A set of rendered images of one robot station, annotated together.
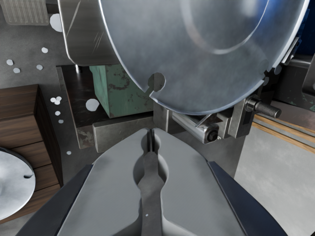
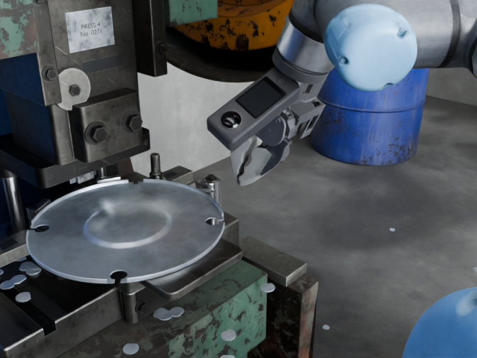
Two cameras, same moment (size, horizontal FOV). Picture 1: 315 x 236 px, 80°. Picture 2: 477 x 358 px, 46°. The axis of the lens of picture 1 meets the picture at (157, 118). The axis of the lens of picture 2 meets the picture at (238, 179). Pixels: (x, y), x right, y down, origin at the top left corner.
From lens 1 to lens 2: 0.67 m
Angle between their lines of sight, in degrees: 26
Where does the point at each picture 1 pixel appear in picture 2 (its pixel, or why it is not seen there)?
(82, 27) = (221, 255)
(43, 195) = not seen: hidden behind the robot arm
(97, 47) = (223, 247)
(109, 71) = (230, 295)
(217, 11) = (146, 220)
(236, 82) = (163, 192)
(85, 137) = (304, 283)
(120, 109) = (252, 271)
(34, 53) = not seen: outside the picture
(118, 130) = (272, 262)
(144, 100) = not seen: hidden behind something
